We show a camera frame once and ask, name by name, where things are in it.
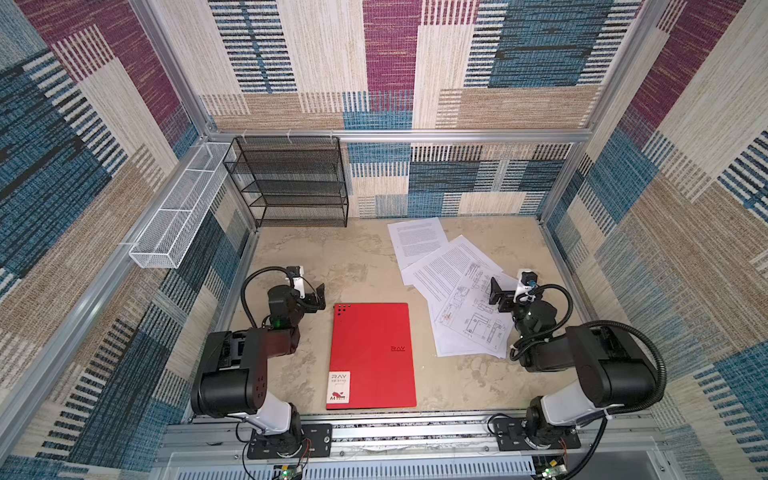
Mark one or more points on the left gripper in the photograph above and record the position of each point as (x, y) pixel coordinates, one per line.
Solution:
(309, 304)

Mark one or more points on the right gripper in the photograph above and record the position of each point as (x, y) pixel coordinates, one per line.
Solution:
(506, 296)

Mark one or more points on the diagram sheet top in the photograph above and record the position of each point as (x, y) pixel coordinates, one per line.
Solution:
(476, 281)

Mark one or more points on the text sheet bottom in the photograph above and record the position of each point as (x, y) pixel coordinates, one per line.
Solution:
(469, 326)

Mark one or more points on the text sheet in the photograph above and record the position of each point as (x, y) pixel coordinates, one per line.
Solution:
(469, 326)
(413, 240)
(436, 275)

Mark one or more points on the red folder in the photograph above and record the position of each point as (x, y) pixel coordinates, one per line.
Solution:
(371, 363)

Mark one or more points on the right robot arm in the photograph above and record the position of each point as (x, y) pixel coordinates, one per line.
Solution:
(619, 369)

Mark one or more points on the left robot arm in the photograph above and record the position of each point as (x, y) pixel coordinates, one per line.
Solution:
(232, 376)

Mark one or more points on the text sheet middle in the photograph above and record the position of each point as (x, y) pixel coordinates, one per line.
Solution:
(436, 275)

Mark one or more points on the text sheet far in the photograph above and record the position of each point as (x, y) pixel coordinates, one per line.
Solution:
(413, 240)

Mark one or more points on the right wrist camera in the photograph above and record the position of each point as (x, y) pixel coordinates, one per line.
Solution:
(526, 281)

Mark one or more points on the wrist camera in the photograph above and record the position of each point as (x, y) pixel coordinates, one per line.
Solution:
(526, 281)
(299, 283)

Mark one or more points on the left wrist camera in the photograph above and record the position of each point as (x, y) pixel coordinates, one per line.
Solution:
(299, 283)

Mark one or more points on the black wire shelf rack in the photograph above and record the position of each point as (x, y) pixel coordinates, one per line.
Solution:
(290, 181)

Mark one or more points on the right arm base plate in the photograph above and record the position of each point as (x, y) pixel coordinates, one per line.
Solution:
(520, 434)

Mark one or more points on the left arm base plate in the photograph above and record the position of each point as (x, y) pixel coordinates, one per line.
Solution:
(309, 441)

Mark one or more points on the white mesh wall basket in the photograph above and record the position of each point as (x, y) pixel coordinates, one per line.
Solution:
(166, 239)

